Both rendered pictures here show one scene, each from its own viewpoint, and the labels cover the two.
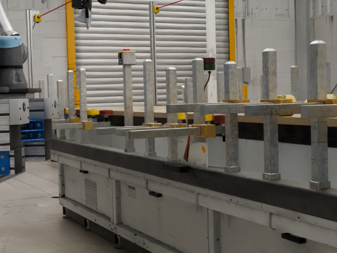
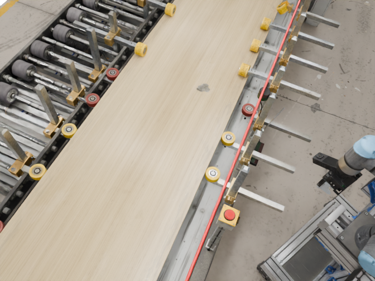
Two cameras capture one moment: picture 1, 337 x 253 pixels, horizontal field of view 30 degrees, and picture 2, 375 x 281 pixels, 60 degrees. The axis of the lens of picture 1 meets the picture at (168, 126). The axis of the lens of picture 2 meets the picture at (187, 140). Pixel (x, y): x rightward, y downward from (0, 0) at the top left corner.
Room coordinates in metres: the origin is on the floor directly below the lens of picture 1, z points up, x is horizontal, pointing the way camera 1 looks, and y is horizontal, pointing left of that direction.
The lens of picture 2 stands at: (3.72, 0.33, 2.46)
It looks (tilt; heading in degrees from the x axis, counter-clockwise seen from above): 59 degrees down; 221
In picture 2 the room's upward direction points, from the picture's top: 9 degrees clockwise
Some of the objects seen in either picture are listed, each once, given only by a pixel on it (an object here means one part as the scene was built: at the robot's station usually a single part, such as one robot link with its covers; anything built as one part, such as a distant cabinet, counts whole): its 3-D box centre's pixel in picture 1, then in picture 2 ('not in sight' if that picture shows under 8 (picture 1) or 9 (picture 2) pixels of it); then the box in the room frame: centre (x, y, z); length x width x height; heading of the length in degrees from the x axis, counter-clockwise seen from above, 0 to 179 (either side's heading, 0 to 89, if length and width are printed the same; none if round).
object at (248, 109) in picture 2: (223, 127); (246, 113); (2.56, -0.23, 0.85); 0.08 x 0.08 x 0.11
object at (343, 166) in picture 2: not in sight; (351, 163); (2.91, 0.37, 1.54); 0.08 x 0.08 x 0.05
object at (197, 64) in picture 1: (199, 117); (260, 119); (2.56, -0.13, 0.90); 0.03 x 0.03 x 0.48; 26
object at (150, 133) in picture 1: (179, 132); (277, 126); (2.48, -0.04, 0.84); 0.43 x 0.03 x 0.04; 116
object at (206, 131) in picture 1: (202, 130); (259, 121); (2.54, -0.14, 0.85); 0.13 x 0.06 x 0.05; 26
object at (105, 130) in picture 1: (140, 129); (244, 193); (2.95, 0.13, 0.83); 0.43 x 0.03 x 0.04; 116
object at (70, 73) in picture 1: (71, 107); not in sight; (4.14, 0.63, 0.93); 0.03 x 0.03 x 0.48; 26
